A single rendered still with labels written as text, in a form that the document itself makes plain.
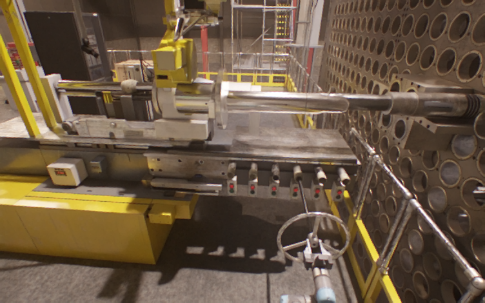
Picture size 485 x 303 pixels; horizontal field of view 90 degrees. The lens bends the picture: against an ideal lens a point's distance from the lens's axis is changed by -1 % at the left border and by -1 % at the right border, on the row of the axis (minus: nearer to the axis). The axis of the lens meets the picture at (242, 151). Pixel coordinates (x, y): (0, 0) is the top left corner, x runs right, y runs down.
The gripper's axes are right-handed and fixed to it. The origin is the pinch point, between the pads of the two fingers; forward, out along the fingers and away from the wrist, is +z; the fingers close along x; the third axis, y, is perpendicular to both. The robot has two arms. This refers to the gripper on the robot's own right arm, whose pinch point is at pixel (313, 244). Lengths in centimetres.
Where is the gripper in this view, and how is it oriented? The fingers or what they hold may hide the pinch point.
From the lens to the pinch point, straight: 142.8
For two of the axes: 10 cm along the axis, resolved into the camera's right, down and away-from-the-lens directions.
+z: 0.7, -4.7, 8.8
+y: -0.1, 8.8, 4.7
